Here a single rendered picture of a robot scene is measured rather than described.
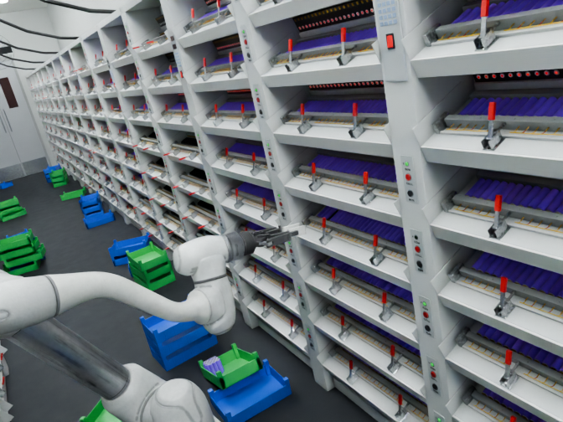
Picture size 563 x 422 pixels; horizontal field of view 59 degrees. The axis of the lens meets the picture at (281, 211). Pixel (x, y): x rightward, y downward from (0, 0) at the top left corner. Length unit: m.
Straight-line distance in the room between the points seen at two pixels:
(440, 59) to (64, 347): 1.15
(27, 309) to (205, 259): 0.51
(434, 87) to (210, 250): 0.76
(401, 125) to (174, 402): 0.94
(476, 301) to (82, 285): 0.94
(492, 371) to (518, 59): 0.77
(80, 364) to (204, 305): 0.36
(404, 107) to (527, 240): 0.40
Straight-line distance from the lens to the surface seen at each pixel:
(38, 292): 1.22
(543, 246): 1.11
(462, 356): 1.45
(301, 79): 1.55
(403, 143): 1.24
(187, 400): 1.48
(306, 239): 1.81
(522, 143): 1.08
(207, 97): 2.42
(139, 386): 1.60
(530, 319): 1.24
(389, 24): 1.20
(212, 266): 1.47
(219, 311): 1.47
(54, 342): 1.44
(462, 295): 1.33
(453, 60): 1.10
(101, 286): 1.30
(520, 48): 1.00
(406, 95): 1.20
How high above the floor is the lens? 1.42
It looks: 19 degrees down
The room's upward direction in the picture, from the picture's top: 12 degrees counter-clockwise
